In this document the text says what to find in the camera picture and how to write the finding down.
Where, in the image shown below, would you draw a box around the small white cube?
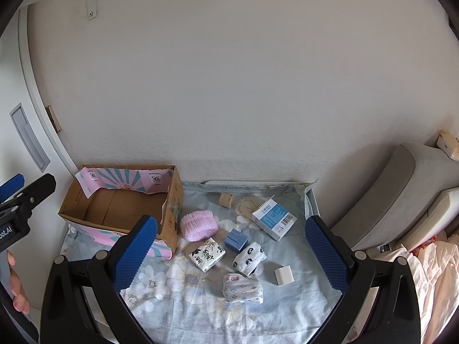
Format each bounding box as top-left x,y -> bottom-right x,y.
275,265 -> 295,286

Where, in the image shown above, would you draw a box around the pastel patterned rolled socks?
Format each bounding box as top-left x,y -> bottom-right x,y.
223,273 -> 264,304

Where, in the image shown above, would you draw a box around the pink fluffy headband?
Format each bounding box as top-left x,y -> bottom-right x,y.
180,210 -> 219,242

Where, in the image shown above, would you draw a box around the white door with handle recess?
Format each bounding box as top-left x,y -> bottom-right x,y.
1,8 -> 73,320

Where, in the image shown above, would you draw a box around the open cardboard box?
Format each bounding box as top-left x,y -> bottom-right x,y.
58,165 -> 184,259

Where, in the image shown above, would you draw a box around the black white floral pouch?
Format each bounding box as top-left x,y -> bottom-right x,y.
188,238 -> 225,273

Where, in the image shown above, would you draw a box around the person's left hand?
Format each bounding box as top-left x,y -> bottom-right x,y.
7,251 -> 30,314

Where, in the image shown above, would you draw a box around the grey headboard cushion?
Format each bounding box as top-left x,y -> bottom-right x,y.
331,143 -> 458,250

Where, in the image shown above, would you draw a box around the small wooden block on wall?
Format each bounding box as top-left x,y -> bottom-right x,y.
45,106 -> 62,134

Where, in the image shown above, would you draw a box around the small wooden cylinder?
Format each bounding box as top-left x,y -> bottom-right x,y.
219,193 -> 234,209

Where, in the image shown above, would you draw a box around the wooden box on headboard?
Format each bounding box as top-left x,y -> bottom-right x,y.
436,129 -> 459,162

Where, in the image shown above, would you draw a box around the pink quilt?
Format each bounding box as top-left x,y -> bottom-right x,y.
366,234 -> 458,343

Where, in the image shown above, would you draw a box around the white blue Super Deer box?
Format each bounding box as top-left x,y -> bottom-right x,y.
251,198 -> 297,241

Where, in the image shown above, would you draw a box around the small blue box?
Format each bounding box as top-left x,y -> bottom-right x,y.
224,229 -> 248,253

